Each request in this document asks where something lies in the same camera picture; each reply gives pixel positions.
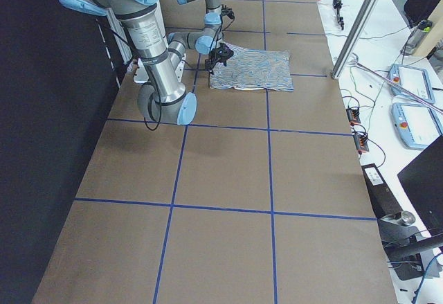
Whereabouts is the orange connector block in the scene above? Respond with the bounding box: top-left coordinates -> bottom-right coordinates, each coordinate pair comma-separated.
345,107 -> 361,126
353,132 -> 369,155

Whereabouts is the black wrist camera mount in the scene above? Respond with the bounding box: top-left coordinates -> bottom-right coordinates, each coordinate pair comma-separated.
221,4 -> 235,20

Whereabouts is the striped polo shirt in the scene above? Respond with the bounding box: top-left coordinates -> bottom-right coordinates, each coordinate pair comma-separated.
209,43 -> 293,91

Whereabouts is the black monitor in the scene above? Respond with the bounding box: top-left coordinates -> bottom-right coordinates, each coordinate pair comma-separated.
397,136 -> 443,235

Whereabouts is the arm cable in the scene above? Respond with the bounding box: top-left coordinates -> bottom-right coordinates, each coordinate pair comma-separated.
143,23 -> 226,132

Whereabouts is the teach pendant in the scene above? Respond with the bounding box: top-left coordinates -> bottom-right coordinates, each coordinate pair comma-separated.
388,64 -> 435,104
391,102 -> 442,150

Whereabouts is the black box with label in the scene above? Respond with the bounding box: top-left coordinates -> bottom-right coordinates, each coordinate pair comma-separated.
361,163 -> 402,219

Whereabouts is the upper teach pendant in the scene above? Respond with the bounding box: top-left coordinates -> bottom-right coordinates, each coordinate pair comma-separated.
388,64 -> 435,104

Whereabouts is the aluminium frame post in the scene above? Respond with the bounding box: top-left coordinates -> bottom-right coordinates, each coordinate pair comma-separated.
331,0 -> 378,80

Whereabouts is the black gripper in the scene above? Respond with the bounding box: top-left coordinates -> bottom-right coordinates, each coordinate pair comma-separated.
205,48 -> 228,74

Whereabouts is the white-headed reach pole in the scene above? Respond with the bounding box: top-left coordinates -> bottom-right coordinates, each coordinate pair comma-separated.
349,60 -> 442,114

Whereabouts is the lower teach pendant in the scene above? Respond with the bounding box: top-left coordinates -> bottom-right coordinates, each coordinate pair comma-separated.
391,102 -> 442,150

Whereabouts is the black tripod stick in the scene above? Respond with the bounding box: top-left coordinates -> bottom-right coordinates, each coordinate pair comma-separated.
333,0 -> 345,30

